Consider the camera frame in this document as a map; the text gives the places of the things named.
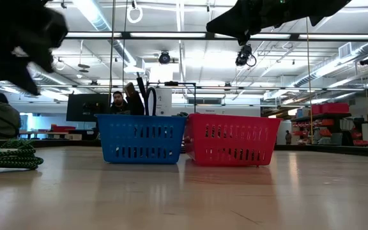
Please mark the small red bin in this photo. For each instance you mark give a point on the small red bin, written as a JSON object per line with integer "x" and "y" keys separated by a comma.
{"x": 316, "y": 109}

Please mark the black dome camera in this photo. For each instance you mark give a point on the black dome camera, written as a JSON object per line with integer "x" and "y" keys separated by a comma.
{"x": 164, "y": 58}

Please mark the black rig camera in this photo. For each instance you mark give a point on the black rig camera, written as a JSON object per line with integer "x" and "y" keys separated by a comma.
{"x": 243, "y": 55}

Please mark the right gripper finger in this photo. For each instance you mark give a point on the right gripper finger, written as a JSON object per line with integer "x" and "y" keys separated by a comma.
{"x": 244, "y": 38}
{"x": 238, "y": 19}

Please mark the blue plastic basket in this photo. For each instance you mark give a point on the blue plastic basket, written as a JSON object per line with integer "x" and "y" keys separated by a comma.
{"x": 139, "y": 140}

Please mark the black ceiling spotlight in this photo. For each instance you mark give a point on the black ceiling spotlight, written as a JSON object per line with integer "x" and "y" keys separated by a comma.
{"x": 367, "y": 60}

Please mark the thin vertical pole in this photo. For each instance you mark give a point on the thin vertical pole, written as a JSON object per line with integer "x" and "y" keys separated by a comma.
{"x": 309, "y": 80}
{"x": 111, "y": 64}

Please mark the black stand frame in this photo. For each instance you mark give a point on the black stand frame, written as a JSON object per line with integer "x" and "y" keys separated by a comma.
{"x": 171, "y": 83}

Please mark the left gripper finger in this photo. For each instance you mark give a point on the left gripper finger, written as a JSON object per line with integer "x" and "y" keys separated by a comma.
{"x": 8, "y": 68}
{"x": 45, "y": 59}

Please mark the black monitor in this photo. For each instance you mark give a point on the black monitor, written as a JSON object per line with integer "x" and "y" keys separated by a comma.
{"x": 85, "y": 107}

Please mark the black storage shelf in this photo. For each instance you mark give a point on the black storage shelf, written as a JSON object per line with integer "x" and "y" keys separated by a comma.
{"x": 331, "y": 115}

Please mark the red crate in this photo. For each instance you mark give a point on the red crate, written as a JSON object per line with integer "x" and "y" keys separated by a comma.
{"x": 63, "y": 128}

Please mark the silver ventilation duct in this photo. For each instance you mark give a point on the silver ventilation duct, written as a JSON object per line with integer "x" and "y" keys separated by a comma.
{"x": 315, "y": 78}
{"x": 99, "y": 22}

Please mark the large red bin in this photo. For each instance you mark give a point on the large red bin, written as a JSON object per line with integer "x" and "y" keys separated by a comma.
{"x": 335, "y": 108}

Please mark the red plastic basket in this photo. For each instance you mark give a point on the red plastic basket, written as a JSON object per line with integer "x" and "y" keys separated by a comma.
{"x": 232, "y": 140}

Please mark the black overhead beam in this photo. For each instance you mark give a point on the black overhead beam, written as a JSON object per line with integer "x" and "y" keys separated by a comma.
{"x": 209, "y": 35}

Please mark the white banner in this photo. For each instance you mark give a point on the white banner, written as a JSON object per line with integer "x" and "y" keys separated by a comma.
{"x": 163, "y": 102}

